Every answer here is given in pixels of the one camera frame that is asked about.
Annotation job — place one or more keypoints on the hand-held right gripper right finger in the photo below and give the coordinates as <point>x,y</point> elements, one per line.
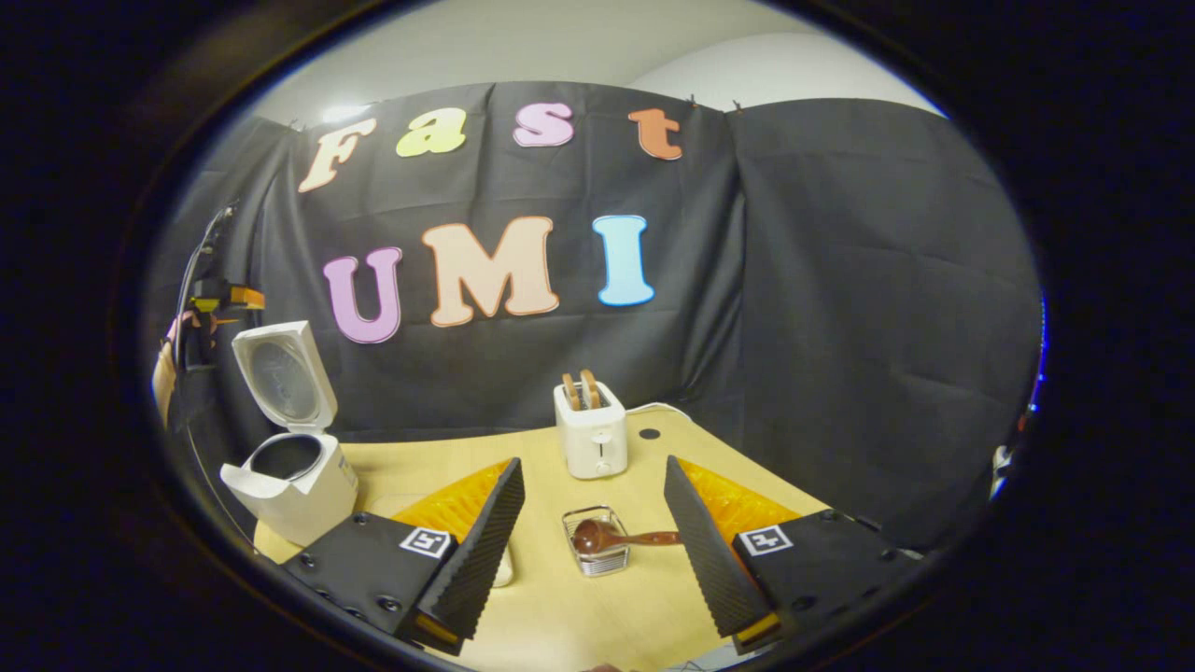
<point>714,560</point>

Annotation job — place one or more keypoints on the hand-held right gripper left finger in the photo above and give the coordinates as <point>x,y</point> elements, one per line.
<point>481,555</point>

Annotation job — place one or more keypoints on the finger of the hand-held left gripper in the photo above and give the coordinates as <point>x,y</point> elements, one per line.
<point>247,299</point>

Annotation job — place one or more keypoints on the brown wooden spoon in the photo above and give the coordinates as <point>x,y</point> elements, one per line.
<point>593,537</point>

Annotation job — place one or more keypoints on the white rice cooker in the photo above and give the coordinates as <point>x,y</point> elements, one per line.
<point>299,509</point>

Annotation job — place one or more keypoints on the white toaster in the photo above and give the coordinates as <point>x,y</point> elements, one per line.
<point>593,450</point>

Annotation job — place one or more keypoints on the brown bread slice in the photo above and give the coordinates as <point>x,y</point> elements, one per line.
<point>591,389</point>
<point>570,392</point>

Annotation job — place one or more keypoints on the black backdrop cloth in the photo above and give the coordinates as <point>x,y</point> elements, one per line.
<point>840,280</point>

